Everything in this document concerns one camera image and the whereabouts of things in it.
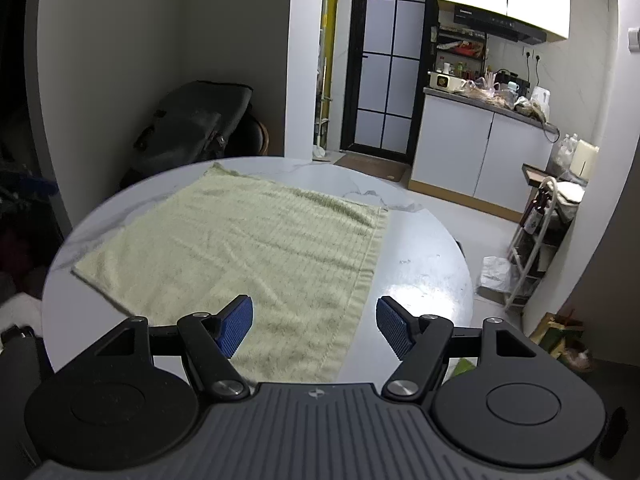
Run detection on cream canister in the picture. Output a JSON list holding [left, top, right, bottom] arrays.
[[570, 140, 600, 178]]

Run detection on white countertop appliance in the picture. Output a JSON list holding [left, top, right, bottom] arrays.
[[429, 72, 468, 92]]

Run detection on brown doormat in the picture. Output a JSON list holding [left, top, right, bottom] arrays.
[[334, 154, 408, 181]]

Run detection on dark wooden tray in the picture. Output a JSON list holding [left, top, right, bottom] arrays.
[[521, 162, 556, 183]]

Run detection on green paper bag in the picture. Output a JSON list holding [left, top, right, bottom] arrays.
[[530, 312, 596, 371]]

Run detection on dark wooden chair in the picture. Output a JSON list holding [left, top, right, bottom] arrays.
[[240, 105, 271, 158]]

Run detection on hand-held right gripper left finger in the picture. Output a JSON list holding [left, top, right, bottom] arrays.
[[95, 294, 256, 403]]

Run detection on black framed glass door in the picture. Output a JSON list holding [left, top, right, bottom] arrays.
[[340, 0, 441, 166]]

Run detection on white plastic bag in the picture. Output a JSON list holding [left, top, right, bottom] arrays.
[[479, 256, 518, 293]]

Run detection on white pipe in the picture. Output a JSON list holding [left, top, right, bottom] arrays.
[[312, 25, 327, 161]]

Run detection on countertop clutter pile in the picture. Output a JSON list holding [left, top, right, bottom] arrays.
[[465, 71, 531, 111]]

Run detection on black range hood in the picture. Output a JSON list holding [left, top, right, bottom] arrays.
[[452, 4, 548, 45]]

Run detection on yellow pipe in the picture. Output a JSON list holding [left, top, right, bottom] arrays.
[[320, 0, 337, 111]]

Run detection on white kitchen base cabinet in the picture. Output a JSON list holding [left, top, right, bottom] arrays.
[[409, 87, 561, 223]]

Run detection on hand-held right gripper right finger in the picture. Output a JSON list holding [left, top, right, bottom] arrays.
[[375, 296, 543, 401]]

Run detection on black bag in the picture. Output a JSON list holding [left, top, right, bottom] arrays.
[[120, 80, 253, 191]]

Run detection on light green towel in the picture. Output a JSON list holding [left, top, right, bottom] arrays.
[[71, 162, 391, 385]]

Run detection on black spice rack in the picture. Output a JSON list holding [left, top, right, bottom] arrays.
[[430, 25, 488, 76]]

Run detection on clear plastic bottles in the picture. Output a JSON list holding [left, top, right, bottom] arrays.
[[556, 132, 581, 163]]

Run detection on white rolling cart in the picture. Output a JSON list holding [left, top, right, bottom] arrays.
[[505, 175, 586, 311]]

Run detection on dark wine bottle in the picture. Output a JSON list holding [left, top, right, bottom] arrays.
[[522, 195, 548, 233]]

